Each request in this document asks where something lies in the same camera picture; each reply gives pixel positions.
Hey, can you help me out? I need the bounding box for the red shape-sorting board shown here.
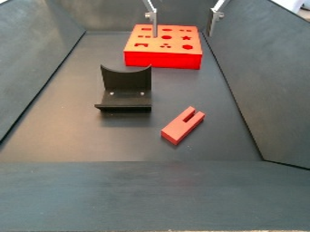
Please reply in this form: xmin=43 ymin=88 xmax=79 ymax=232
xmin=123 ymin=24 xmax=203 ymax=71

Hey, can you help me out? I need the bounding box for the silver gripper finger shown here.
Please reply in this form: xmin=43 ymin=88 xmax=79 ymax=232
xmin=142 ymin=0 xmax=158 ymax=38
xmin=207 ymin=0 xmax=229 ymax=36

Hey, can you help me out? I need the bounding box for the red double-square peg block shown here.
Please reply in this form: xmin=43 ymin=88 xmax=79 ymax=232
xmin=162 ymin=106 xmax=204 ymax=145

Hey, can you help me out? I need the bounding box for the black curved bracket stand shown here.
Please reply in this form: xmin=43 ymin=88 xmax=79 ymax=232
xmin=95 ymin=66 xmax=152 ymax=111

